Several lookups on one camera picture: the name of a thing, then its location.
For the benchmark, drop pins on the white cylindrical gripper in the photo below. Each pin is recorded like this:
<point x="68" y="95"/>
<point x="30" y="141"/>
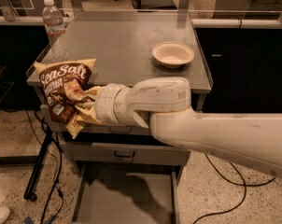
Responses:
<point x="104" y="104"/>

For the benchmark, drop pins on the brown sea salt chip bag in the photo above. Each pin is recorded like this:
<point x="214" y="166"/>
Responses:
<point x="64" y="86"/>

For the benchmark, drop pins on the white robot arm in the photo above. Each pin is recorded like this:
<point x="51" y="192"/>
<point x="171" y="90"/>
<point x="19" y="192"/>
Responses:
<point x="251" y="140"/>

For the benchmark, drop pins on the grey top drawer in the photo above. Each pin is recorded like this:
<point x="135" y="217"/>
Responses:
<point x="116" y="128"/>

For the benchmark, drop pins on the grey drawer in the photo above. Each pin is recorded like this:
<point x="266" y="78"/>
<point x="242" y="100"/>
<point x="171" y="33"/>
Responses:
<point x="117" y="193"/>
<point x="116" y="128"/>
<point x="128" y="148"/>

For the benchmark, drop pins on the grey middle drawer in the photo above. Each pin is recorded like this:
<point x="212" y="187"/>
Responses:
<point x="128" y="148"/>

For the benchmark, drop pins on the grey metal drawer cabinet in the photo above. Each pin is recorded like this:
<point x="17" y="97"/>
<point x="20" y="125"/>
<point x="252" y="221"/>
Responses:
<point x="122" y="43"/>

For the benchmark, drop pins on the grey bottom drawer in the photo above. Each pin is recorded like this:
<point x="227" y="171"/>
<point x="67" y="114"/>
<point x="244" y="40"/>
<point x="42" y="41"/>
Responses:
<point x="117" y="193"/>

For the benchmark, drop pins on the clear plastic water bottle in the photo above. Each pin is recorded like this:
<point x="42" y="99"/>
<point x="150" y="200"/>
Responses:
<point x="53" y="21"/>

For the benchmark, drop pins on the white paper bowl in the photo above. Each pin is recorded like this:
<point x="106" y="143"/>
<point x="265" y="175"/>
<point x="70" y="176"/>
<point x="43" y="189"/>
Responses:
<point x="173" y="54"/>

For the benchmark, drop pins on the black desk leg with caster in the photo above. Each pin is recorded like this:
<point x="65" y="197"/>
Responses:
<point x="29" y="193"/>

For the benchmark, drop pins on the white shoe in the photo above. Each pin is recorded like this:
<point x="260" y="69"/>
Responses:
<point x="4" y="214"/>

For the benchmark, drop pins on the white horizontal rail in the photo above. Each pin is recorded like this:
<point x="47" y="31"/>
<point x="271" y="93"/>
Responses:
<point x="198" y="23"/>

